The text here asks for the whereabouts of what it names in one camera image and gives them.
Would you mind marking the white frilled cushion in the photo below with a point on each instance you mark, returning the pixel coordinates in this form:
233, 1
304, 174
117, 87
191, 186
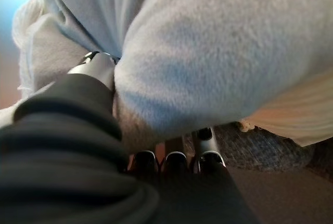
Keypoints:
208, 52

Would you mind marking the grey fabric armchair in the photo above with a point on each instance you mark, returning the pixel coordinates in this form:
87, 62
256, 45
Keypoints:
260, 151

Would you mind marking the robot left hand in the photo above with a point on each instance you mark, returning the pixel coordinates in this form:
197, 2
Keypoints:
65, 156

